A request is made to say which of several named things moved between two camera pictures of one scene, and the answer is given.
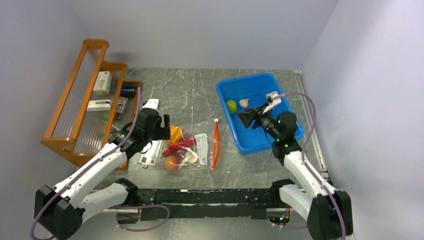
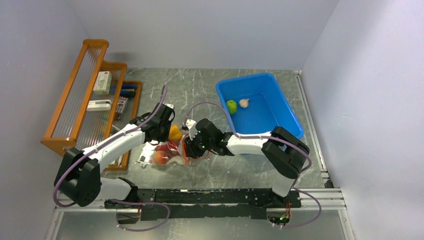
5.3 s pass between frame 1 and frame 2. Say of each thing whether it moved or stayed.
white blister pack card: stayed
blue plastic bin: stayed
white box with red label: stayed
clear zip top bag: moved
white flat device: stayed
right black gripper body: moved
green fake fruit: stayed
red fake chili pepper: moved
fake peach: moved
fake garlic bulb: stayed
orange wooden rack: stayed
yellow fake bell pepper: stayed
